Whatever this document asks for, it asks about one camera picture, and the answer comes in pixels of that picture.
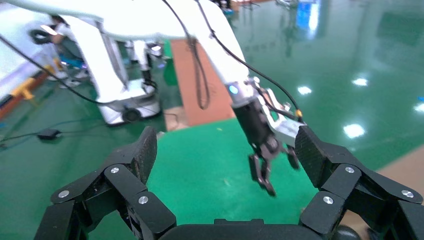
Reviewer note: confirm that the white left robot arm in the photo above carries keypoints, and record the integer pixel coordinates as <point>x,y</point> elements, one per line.
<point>149,16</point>

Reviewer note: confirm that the blurry standing person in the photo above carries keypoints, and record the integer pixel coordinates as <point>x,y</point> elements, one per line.
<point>66,46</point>

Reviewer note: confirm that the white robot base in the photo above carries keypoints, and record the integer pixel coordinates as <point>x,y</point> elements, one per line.
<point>109,92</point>

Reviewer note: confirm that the black power adapter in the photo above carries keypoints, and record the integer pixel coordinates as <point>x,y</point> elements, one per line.
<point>49,134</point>

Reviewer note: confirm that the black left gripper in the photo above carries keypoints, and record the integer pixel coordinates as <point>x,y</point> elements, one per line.
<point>256,129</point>

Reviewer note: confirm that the green table cloth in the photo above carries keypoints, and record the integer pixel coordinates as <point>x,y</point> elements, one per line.
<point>205,165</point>

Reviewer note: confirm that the yellow floor stand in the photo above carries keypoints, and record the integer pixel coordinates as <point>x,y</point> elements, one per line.
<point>24,89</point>

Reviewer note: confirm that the brown wooden board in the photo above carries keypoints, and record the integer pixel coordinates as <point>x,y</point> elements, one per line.
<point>218,99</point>

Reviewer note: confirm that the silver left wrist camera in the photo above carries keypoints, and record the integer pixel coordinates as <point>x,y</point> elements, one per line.
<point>285,127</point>

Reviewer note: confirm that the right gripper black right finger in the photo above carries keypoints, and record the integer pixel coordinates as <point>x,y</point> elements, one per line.
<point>334,165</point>

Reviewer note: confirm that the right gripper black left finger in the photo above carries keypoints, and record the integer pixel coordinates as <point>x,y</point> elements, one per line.
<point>122,185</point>

